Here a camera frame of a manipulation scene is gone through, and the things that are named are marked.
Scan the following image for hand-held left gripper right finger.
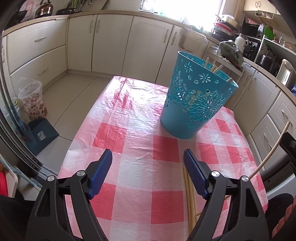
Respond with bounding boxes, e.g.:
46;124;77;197
183;149;270;241

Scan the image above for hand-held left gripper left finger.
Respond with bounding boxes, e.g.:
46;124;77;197
25;149;113;241

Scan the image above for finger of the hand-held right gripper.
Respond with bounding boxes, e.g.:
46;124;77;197
279;132;296;160

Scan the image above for wooden chopstick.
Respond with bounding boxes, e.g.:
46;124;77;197
187;177;198;223
183;167;193;233
224;120;291;200

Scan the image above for blue perforated plastic basket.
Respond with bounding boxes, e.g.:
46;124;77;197
160;51;239;139

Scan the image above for bunch of wooden chopsticks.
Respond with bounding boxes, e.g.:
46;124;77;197
183;57;233;112

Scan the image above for red checked plastic tablecloth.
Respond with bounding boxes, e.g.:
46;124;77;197
57;75;269;241

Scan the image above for person's right leg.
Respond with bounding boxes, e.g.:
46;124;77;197
265;193;296;241

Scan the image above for person's leg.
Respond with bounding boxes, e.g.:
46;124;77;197
0;195;26;241
265;193;296;241

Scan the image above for cream cabinet run with drawers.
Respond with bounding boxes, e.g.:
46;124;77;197
228;59;296;166

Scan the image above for blue dustpan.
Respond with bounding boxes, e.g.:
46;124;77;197
28;118;59;156

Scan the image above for white electric water pot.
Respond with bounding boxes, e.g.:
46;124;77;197
276;59;294;85

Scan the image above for steel cooking pot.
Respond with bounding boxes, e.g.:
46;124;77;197
260;54;279;71

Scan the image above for white storage trolley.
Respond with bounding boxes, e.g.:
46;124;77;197
208;46;244;77

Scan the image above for white counter shelf rack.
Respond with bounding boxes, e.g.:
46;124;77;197
257;37;296;77

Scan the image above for floral waste bin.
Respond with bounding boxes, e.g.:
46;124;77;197
18;77;48;121

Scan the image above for person's left leg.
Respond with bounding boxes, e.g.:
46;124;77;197
0;195;26;241

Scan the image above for bag of green vegetables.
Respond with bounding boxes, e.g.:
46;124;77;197
218;40;244;65

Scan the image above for green plastic board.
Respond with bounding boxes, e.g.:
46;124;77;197
264;27;277;41

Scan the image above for white thermos jug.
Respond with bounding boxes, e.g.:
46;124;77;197
234;34;248;52

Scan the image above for black microwave oven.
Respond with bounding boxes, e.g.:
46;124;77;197
242;22;265;39

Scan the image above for cream door cabinet run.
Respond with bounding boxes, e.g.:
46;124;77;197
67;14;210;79

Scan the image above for white hanging waste bin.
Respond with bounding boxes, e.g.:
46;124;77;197
184;28;207;52

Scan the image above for cream drawer cabinet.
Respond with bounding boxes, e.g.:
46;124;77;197
6;19;68;88

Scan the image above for stack of dishes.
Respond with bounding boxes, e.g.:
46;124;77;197
213;14;238;35

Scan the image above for cream upper cabinets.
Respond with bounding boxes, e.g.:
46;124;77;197
243;0;275;12

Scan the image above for kitchen window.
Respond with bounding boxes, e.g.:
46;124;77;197
139;0;226;30

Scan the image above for steel whistling kettle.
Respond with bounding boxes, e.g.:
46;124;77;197
38;0;53;16

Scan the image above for black wok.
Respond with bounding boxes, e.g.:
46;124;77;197
9;10;28;26

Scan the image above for hanging wire basket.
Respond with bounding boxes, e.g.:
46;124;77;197
255;10;281;26

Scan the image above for wall utensil rack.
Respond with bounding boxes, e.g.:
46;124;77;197
67;0;86;11

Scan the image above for pink wall stickers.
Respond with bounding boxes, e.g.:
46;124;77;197
18;0;35;12

